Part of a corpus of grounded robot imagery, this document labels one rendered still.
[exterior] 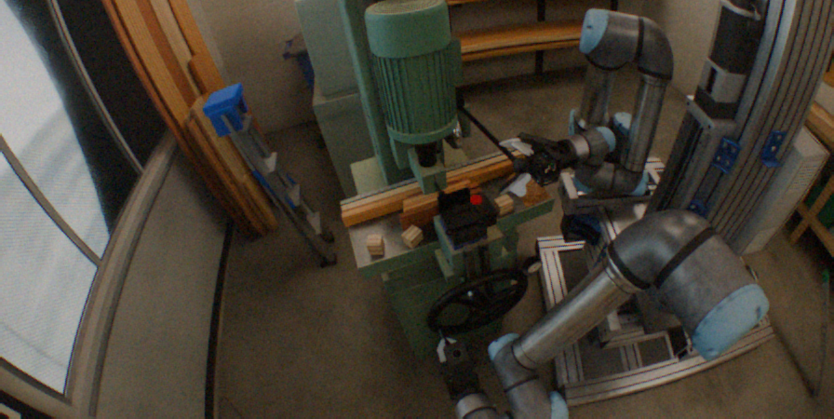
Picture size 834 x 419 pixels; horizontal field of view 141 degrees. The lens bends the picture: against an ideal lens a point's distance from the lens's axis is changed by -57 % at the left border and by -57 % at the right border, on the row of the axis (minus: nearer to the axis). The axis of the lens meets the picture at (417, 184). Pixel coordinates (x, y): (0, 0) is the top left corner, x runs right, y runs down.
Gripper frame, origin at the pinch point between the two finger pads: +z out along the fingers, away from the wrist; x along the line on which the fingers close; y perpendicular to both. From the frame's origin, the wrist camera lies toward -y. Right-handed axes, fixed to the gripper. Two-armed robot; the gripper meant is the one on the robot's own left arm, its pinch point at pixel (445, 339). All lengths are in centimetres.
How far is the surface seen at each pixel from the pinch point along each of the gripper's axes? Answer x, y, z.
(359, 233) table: -14.1, -23.2, 26.8
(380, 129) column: -1, -49, 40
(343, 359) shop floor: -46, 57, 69
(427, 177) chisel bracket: 7.6, -35.4, 21.3
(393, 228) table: -4.5, -22.6, 25.2
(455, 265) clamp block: 7.6, -15.0, 8.4
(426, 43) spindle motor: 10, -67, 1
